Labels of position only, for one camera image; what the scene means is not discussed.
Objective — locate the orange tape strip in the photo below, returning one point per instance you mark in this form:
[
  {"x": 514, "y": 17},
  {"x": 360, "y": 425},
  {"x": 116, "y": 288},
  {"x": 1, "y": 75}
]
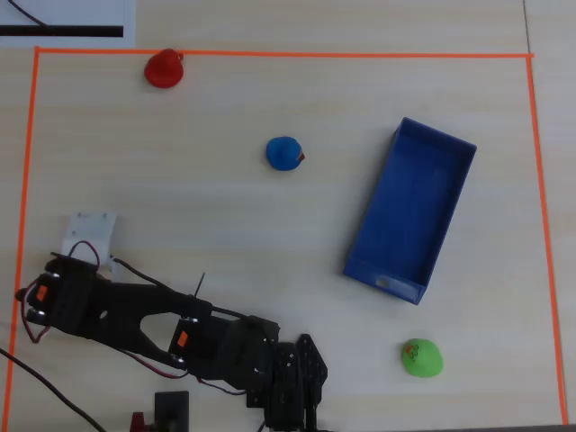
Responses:
[
  {"x": 22, "y": 225},
  {"x": 545, "y": 225},
  {"x": 315, "y": 54}
]

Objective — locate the red rubber duck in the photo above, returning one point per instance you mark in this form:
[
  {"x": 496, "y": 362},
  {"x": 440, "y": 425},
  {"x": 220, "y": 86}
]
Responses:
[{"x": 164, "y": 69}]

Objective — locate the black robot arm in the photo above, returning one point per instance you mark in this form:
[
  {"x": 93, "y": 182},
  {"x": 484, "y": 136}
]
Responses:
[{"x": 135, "y": 306}]

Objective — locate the green rubber duck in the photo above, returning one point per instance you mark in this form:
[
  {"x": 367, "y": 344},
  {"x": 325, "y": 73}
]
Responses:
[{"x": 422, "y": 358}]

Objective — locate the paper with black print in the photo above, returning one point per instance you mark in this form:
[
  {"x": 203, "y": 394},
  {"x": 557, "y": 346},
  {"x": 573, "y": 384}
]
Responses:
[{"x": 67, "y": 13}]

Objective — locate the red clamp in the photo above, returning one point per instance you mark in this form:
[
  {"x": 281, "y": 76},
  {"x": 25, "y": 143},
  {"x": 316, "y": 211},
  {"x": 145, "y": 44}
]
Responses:
[{"x": 137, "y": 423}]

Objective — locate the blue rubber duck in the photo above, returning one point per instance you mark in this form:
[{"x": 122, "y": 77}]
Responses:
[{"x": 282, "y": 154}]

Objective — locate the blue plastic box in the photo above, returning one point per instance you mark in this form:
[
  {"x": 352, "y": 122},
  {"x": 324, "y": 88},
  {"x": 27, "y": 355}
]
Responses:
[{"x": 405, "y": 216}]

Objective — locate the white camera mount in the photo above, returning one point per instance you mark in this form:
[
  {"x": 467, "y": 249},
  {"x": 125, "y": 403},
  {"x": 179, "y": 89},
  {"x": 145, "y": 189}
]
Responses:
[{"x": 90, "y": 229}]

